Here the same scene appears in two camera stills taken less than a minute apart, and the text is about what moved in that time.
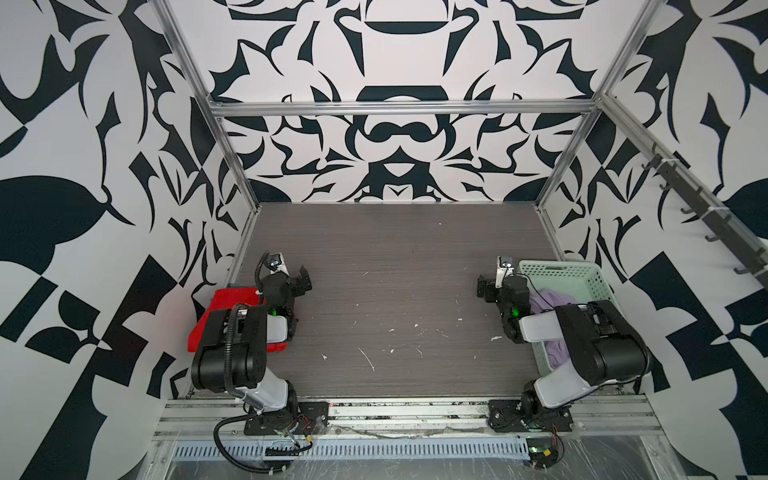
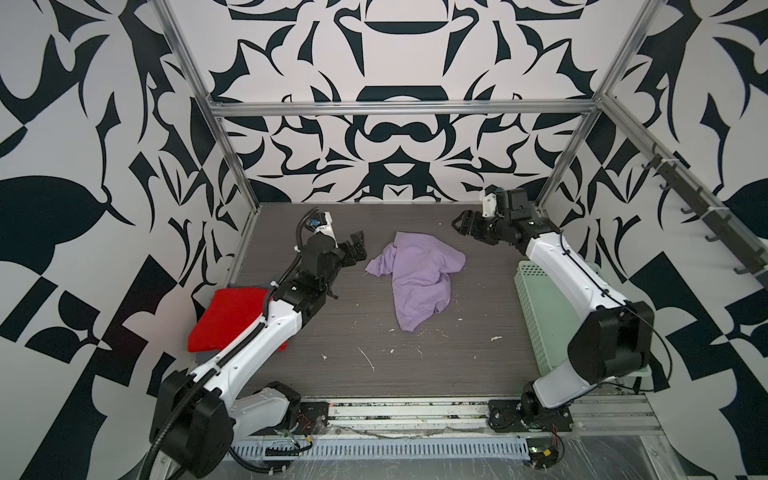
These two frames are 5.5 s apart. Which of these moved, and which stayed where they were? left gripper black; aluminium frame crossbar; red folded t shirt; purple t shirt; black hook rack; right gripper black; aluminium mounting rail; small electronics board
Moved: left gripper black; purple t shirt; right gripper black
Stayed: black hook rack; aluminium mounting rail; aluminium frame crossbar; small electronics board; red folded t shirt
